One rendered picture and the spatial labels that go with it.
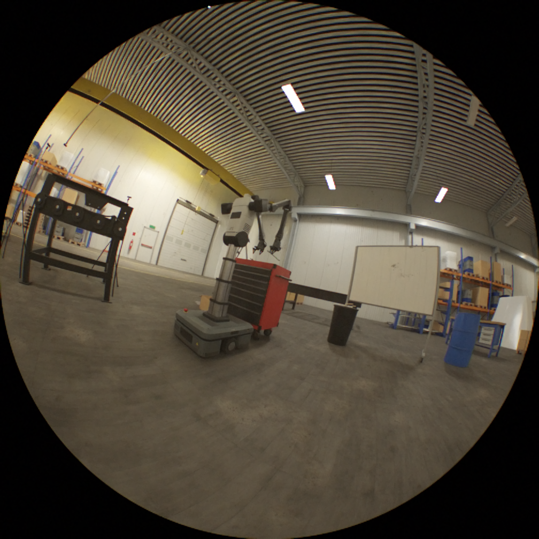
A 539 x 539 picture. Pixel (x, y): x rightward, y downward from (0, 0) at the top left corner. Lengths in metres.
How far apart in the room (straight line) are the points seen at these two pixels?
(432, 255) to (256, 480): 3.48
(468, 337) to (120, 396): 3.91
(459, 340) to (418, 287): 1.29
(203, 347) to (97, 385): 0.83
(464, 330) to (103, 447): 3.83
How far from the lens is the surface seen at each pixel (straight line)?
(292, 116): 9.13
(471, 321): 3.45
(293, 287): 4.93
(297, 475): 0.83
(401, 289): 3.32
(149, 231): 11.61
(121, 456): 0.80
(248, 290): 1.98
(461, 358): 3.50
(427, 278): 3.31
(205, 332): 1.28
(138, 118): 9.32
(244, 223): 1.54
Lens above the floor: 0.71
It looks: 5 degrees up
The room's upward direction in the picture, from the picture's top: 14 degrees clockwise
